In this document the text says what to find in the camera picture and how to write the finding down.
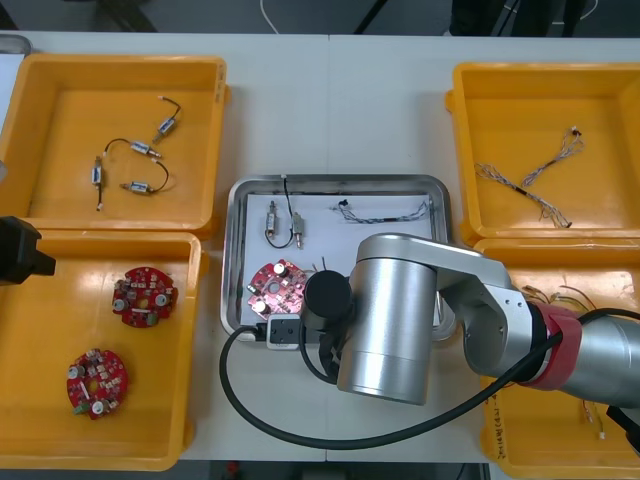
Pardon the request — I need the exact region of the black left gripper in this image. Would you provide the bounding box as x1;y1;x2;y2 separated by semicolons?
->
0;215;58;288

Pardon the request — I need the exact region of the yellow-orange plastic bin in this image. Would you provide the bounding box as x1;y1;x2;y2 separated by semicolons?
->
0;232;210;472
0;53;231;237
461;238;640;480
444;61;640;247

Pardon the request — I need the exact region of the white paper sheet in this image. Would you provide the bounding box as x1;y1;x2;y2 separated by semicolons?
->
238;193;436;327

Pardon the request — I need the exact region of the grey metal solenoid with cable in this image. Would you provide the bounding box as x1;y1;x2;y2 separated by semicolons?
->
291;211;308;252

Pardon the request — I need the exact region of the white cable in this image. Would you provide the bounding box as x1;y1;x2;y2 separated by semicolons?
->
259;0;282;35

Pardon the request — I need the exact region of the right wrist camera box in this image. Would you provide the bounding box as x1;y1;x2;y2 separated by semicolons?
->
265;314;302;350

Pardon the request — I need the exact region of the red-black-green wire harness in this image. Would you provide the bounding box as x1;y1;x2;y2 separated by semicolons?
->
497;283;556;389
549;284;610;442

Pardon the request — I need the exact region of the blue-white twisted wire harness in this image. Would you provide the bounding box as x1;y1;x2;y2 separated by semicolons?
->
331;198;433;225
473;162;574;230
521;127;587;189

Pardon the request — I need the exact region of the small steel tray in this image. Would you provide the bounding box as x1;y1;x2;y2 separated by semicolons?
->
0;33;34;59

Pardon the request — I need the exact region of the round red circuit board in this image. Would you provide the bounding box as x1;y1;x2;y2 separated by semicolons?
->
110;265;180;329
66;348;131;420
245;258;308;322

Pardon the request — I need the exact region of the blue label solenoid with cable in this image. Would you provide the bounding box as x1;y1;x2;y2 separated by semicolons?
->
118;159;170;197
91;155;108;213
262;173;296;250
156;95;182;144
102;138;164;164

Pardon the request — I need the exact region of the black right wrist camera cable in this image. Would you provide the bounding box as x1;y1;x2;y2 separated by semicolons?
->
218;322;569;450

